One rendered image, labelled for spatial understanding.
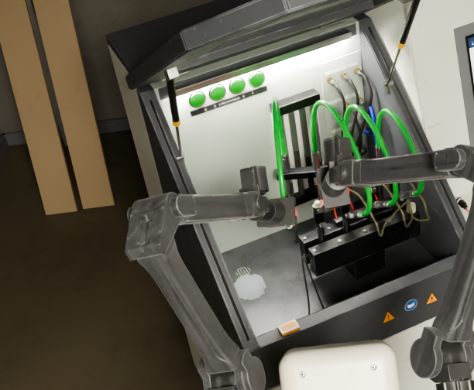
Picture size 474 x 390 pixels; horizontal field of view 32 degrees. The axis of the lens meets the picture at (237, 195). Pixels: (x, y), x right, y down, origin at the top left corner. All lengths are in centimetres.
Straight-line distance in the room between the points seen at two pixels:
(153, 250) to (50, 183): 296
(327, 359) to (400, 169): 47
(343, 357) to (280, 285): 99
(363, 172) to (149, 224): 57
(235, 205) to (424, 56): 79
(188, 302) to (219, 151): 95
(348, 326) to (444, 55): 78
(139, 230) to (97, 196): 290
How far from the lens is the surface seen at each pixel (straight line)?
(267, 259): 257
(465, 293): 162
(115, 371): 353
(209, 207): 167
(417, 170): 173
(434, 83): 237
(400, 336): 237
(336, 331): 223
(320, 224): 232
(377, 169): 183
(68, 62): 420
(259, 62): 231
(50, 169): 438
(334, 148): 198
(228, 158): 244
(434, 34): 234
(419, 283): 228
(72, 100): 425
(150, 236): 148
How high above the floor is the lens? 250
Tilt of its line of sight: 36 degrees down
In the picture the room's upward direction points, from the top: 11 degrees counter-clockwise
